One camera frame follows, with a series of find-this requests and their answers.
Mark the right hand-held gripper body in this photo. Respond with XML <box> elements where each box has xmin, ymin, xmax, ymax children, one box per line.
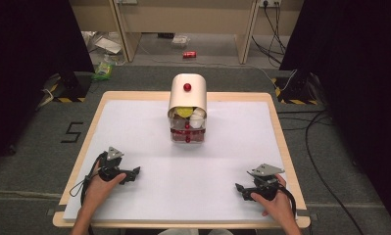
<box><xmin>245</xmin><ymin>163</ymin><xmax>286</xmax><ymax>202</ymax></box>

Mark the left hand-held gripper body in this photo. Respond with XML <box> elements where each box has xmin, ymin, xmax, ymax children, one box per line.
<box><xmin>98</xmin><ymin>146</ymin><xmax>132</xmax><ymax>183</ymax></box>

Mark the person's right hand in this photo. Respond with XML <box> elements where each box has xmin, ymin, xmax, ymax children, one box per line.
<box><xmin>250</xmin><ymin>173</ymin><xmax>297</xmax><ymax>227</ymax></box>

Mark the person's left hand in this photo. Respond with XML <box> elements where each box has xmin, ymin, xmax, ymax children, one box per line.
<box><xmin>83</xmin><ymin>161</ymin><xmax>127</xmax><ymax>211</ymax></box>

